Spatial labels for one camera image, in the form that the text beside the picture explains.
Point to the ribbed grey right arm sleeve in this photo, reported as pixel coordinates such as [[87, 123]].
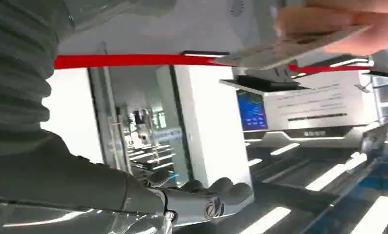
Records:
[[16, 64]]

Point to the person's hand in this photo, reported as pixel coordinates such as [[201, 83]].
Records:
[[339, 24]]

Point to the blue display screen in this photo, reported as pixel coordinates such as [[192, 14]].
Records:
[[252, 111]]

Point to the white signboard with text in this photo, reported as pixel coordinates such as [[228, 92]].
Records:
[[316, 103]]

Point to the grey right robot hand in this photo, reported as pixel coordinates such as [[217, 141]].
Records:
[[83, 184]]

